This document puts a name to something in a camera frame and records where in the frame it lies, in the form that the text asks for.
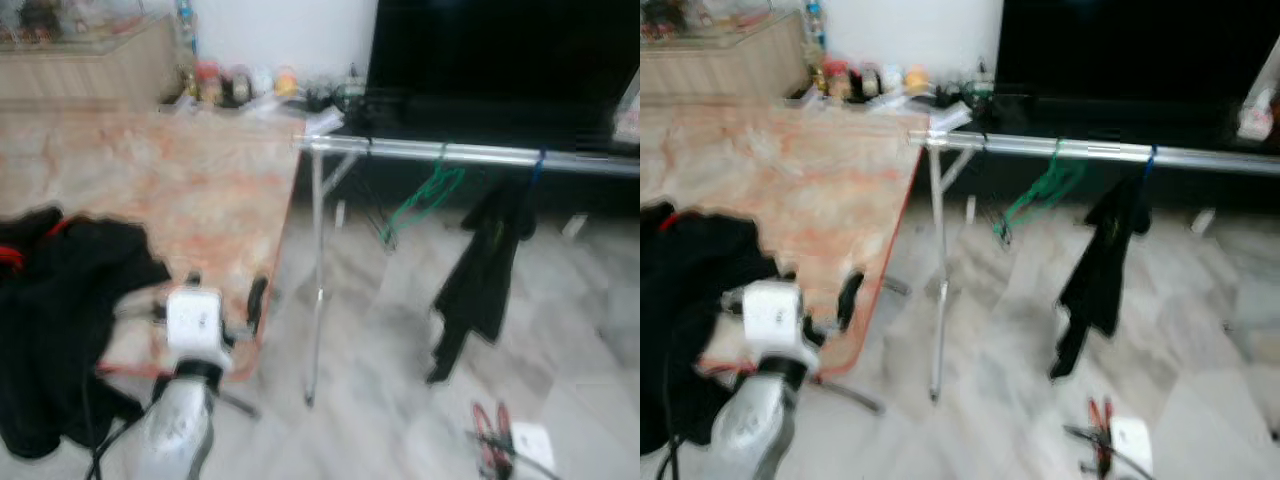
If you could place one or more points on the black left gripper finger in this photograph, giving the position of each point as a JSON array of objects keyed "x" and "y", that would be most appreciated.
[
  {"x": 852, "y": 300},
  {"x": 257, "y": 305}
]

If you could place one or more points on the orange round toy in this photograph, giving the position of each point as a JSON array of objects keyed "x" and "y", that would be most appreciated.
[
  {"x": 287, "y": 81},
  {"x": 915, "y": 79}
]

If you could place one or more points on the white pink tissue box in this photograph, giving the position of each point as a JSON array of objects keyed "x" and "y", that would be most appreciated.
[
  {"x": 630, "y": 120},
  {"x": 1255, "y": 115}
]

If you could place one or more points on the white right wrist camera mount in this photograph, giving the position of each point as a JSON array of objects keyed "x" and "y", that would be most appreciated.
[
  {"x": 1132, "y": 445},
  {"x": 532, "y": 450}
]

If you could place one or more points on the red plastic hanger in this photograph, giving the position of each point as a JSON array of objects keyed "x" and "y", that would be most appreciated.
[
  {"x": 1100, "y": 420},
  {"x": 483, "y": 430}
]

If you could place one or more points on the tall slim ornament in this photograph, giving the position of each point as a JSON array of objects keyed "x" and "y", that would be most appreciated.
[
  {"x": 815, "y": 20},
  {"x": 184, "y": 20}
]

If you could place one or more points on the red lid jar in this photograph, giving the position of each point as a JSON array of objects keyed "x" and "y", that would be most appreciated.
[
  {"x": 837, "y": 82},
  {"x": 210, "y": 85}
]

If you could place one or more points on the black logo T-shirt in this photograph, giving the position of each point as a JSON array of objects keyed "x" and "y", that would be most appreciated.
[
  {"x": 480, "y": 270},
  {"x": 1100, "y": 265}
]

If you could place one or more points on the plain black shirt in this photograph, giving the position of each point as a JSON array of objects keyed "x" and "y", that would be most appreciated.
[
  {"x": 690, "y": 330},
  {"x": 60, "y": 330}
]

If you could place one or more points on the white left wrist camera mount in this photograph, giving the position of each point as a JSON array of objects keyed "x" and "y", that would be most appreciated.
[
  {"x": 195, "y": 320},
  {"x": 775, "y": 315}
]

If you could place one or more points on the white round toy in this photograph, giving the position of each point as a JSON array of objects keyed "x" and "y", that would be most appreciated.
[
  {"x": 891, "y": 80},
  {"x": 262, "y": 83}
]

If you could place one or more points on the black television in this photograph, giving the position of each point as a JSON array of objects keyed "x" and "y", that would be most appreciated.
[
  {"x": 1130, "y": 45},
  {"x": 500, "y": 50}
]

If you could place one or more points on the green hanger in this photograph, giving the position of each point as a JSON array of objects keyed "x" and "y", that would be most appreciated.
[
  {"x": 440, "y": 180},
  {"x": 1055, "y": 180}
]

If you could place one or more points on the light wooden cabinet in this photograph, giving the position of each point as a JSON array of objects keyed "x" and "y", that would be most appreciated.
[
  {"x": 80, "y": 70},
  {"x": 720, "y": 65}
]

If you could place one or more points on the dark round toy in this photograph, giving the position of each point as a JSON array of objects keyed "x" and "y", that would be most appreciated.
[
  {"x": 238, "y": 87},
  {"x": 865, "y": 84}
]

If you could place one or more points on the blue hanger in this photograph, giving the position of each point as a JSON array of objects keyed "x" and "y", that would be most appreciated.
[
  {"x": 1149, "y": 165},
  {"x": 538, "y": 170}
]

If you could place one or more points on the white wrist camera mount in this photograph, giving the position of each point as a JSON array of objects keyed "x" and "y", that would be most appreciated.
[
  {"x": 195, "y": 320},
  {"x": 1132, "y": 445},
  {"x": 775, "y": 315},
  {"x": 532, "y": 450}
]

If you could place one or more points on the white paper stack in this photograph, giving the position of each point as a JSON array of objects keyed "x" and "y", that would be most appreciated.
[
  {"x": 325, "y": 122},
  {"x": 950, "y": 118}
]

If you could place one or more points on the silver clothes rack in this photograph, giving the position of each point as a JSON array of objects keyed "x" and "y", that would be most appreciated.
[
  {"x": 1100, "y": 150},
  {"x": 450, "y": 152}
]

